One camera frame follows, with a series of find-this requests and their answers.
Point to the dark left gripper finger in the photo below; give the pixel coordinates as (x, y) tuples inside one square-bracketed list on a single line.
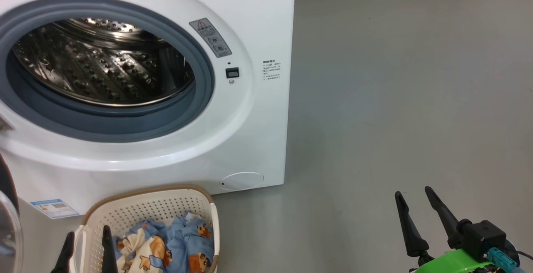
[(64, 260), (109, 256)]

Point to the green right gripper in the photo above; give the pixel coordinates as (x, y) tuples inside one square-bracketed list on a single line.
[(454, 262)]

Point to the blue cartoon print garment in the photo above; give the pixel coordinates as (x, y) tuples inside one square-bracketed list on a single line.
[(187, 239)]

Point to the grey warning sticker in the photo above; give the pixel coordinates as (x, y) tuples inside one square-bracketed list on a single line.
[(210, 37)]

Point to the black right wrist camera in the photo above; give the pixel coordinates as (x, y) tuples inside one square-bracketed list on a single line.
[(483, 237)]

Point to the blue energy label sticker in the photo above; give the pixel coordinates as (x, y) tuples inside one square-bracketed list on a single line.
[(54, 208)]

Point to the grey rubber door gasket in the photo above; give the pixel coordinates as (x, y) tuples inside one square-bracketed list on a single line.
[(104, 121)]

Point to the black-rimmed glass washer door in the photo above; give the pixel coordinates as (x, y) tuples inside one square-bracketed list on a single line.
[(6, 223)]

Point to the cream perforated laundry basket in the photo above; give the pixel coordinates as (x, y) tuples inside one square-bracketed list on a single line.
[(125, 210)]

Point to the cream and blue cartoon garment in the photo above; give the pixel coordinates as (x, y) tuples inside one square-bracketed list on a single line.
[(139, 250)]

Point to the round white filter cover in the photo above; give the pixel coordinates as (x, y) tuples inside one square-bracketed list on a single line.
[(241, 181)]

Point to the steel perforated washer drum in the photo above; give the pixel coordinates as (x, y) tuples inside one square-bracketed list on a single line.
[(100, 64)]

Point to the white front-load washing machine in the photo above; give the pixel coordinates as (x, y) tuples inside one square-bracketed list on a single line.
[(258, 131)]

